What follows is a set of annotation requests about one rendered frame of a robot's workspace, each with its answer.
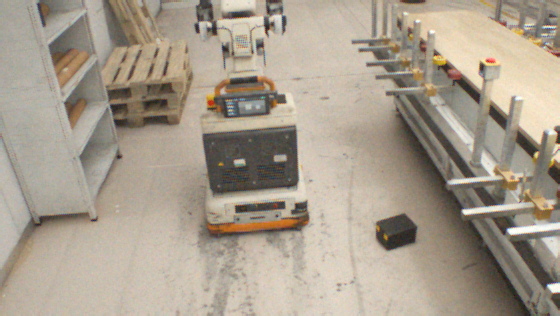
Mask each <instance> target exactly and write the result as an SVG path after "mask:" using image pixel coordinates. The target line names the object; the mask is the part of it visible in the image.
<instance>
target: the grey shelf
mask: <svg viewBox="0 0 560 316"><path fill-rule="evenodd" d="M39 1H40V3H43V4H46V5H48V7H49V9H50V12H49V13H48V14H47V15H46V16H44V20H45V22H46V27H42V22H41V19H40V16H39V10H38V7H37V5H36V0H0V133H1V134H2V136H3V139H4V143H5V145H6V148H7V150H8V153H9V157H10V159H11V162H12V163H13V166H14V168H15V173H16V175H17V177H18V179H19V182H20V184H21V188H22V191H23V193H24V195H25V197H26V200H27V204H28V206H29V209H30V211H31V214H32V216H33V218H34V220H35V226H41V224H42V220H39V218H38V216H48V215H58V214H67V213H69V214H77V213H86V212H89V216H90V218H91V221H92V222H93V221H97V220H98V216H97V215H96V211H95V208H94V206H93V205H94V202H95V200H96V198H97V193H98V191H99V189H100V188H99V187H100V185H101V184H102V183H103V181H104V179H105V178H106V176H107V172H108V169H109V167H110V165H111V164H112V162H113V159H114V157H115V155H116V153H117V156H116V158H117V159H122V157H123V155H122V154H121V150H120V147H119V143H118V139H117V133H116V129H115V125H114V121H113V118H112V114H111V110H110V104H109V100H108V96H107V93H106V89H105V82H104V79H103V75H102V71H101V64H100V60H99V58H98V54H97V47H96V43H95V40H94V36H93V34H94V32H93V30H92V26H91V23H90V15H89V12H88V8H87V2H86V0H39ZM29 2H30V3H29ZM80 2H81V3H80ZM81 4H82V7H81ZM31 6H32V7H31ZM84 6H85V7H84ZM32 9H33V11H32ZM28 10H29V11H28ZM29 12H30V14H29ZM37 12H38V13H37ZM86 14H87V15H86ZM30 15H31V17H32V19H31V17H30ZM34 17H35V18H34ZM84 17H85V20H84ZM87 19H88V20H87ZM31 20H32V23H33V25H32V23H31ZM35 21H36V22H35ZM85 21H86V24H85ZM88 22H89V23H88ZM40 23H41V24H40ZM86 25H87V27H86ZM87 28H88V29H87ZM89 30H90V31H89ZM87 31H88V33H87ZM90 32H91V33H90ZM88 34H89V37H88ZM91 35H92V36H91ZM89 38H90V41H89ZM90 42H91V43H90ZM92 43H93V44H92ZM90 46H91V47H90ZM71 48H76V49H77V50H78V51H79V53H80V52H81V51H86V52H87V53H89V54H88V55H89V58H88V60H87V62H86V63H85V64H83V65H82V66H81V67H80V68H79V69H78V71H77V72H76V73H75V74H74V75H73V76H72V77H71V78H70V79H69V80H68V81H67V82H66V83H65V84H64V86H63V87H62V88H61V90H60V87H59V84H58V82H57V79H56V78H57V76H56V72H55V70H54V67H53V62H52V58H51V56H52V55H53V54H54V53H56V52H60V51H61V52H62V53H63V55H65V54H66V53H67V52H68V50H70V49H71ZM91 48H92V51H93V54H92V51H91ZM95 53H96V54H95ZM44 55H45V56H44ZM49 57H50V58H49ZM42 58H43V61H42ZM45 58H46V59H45ZM96 60H97V61H96ZM43 62H44V64H43ZM94 62H95V64H94ZM97 63H98V64H97ZM44 65H45V66H44ZM95 65H96V68H95ZM98 66H99V67H98ZM45 67H46V69H45ZM48 68H49V69H48ZM96 69H97V71H96ZM45 70H46V72H45ZM99 70H100V71H99ZM49 72H50V73H49ZM97 72H98V74H97ZM46 73H47V75H48V77H47V75H46ZM50 74H51V75H50ZM98 76H99V78H98ZM48 78H49V80H48ZM50 78H52V79H50ZM100 78H101V79H100ZM98 80H99V82H100V85H99V82H98ZM49 81H50V82H49ZM51 81H52V82H51ZM101 81H102V82H101ZM49 84H50V86H51V89H52V92H51V89H50V86H49ZM53 84H54V85H53ZM102 85H103V86H102ZM100 86H101V88H100ZM54 87H55V88H54ZM101 90H102V92H101ZM104 90H105V91H104ZM54 91H55V92H54ZM102 94H103V95H102ZM104 94H105V95H104ZM103 96H104V97H103ZM105 97H106V98H105ZM82 98H84V99H85V100H86V101H87V106H86V108H85V109H84V111H83V112H82V113H81V115H80V116H79V118H78V121H77V123H76V124H75V125H74V127H73V128H72V130H71V128H70V123H69V119H68V116H67V114H66V111H65V104H64V102H70V103H71V104H72V107H73V106H74V105H75V103H76V102H77V100H78V99H82ZM103 100H104V101H103ZM56 106H57V108H56ZM107 106H108V107H107ZM108 108H109V109H108ZM57 109H58V111H57ZM59 109H60V110H59ZM106 110H107V113H106ZM109 111H110V112H109ZM60 112H61V113H60ZM109 113H110V114H109ZM107 114H108V117H107ZM58 115H59V117H60V120H61V123H60V120H59V117H58ZM63 118H64V119H63ZM108 118H109V119H108ZM111 122H112V123H111ZM61 124H62V126H63V128H62V126H61ZM111 124H112V125H111ZM109 125H110V127H109ZM64 126H65V127H64ZM110 128H111V131H110ZM113 129H114V130H113ZM63 132H64V134H63ZM111 132H112V134H111ZM64 135H65V137H64ZM112 135H113V137H112ZM115 137H116V138H115ZM65 138H66V139H65ZM113 139H114V141H113ZM118 150H119V151H118ZM14 152H15V153H14ZM118 152H119V153H118ZM15 156H16V158H15ZM87 209H88V211H87ZM90 209H91V210H90ZM37 214H38V216H37Z"/></svg>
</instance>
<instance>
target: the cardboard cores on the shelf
mask: <svg viewBox="0 0 560 316"><path fill-rule="evenodd" d="M41 8H42V11H43V14H44V16H46V15H47V14H48V13H49V12H50V9H49V7H48V5H46V4H43V3H41ZM88 54H89V53H87V52H86V51H81V52H80V53H79V51H78V50H77V49H76V48H71V49H70V50H68V52H67V53H66V54H65V55H63V53H62V52H61V51H60V52H56V53H54V54H53V55H52V56H51V58H52V62H53V67H54V70H55V72H56V76H57V78H56V79H57V82H58V84H59V87H60V90H61V88H62V87H63V86H64V84H65V83H66V82H67V81H68V80H69V79H70V78H71V77H72V76H73V75H74V74H75V73H76V72H77V71H78V69H79V68H80V67H81V66H82V65H83V64H85V63H86V62H87V60H88V58H89V55H88ZM64 104H65V111H66V114H67V116H68V119H69V123H70V128H71V130H72V128H73V127H74V125H75V124H76V123H77V121H78V118H79V116H80V115H81V113H82V112H83V111H84V109H85V108H86V106H87V101H86V100H85V99H84V98H82V99H78V100H77V102H76V103H75V105H74V106H73V107H72V104H71V103H70V102H64Z"/></svg>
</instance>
